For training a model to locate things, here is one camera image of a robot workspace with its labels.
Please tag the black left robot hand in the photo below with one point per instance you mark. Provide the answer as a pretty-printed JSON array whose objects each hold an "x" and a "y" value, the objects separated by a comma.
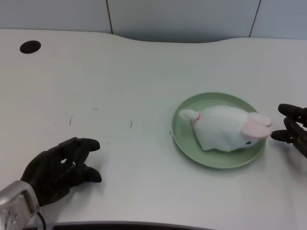
[{"x": 55, "y": 167}]

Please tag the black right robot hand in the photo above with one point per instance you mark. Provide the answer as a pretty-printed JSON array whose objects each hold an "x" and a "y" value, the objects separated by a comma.
[{"x": 292, "y": 127}]

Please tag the white plush rabbit doll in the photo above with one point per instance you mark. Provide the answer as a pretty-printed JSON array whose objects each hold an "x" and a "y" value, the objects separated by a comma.
[{"x": 225, "y": 129}]

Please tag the green round plate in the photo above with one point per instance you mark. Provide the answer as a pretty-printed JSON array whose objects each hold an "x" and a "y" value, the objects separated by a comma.
[{"x": 189, "y": 141}]

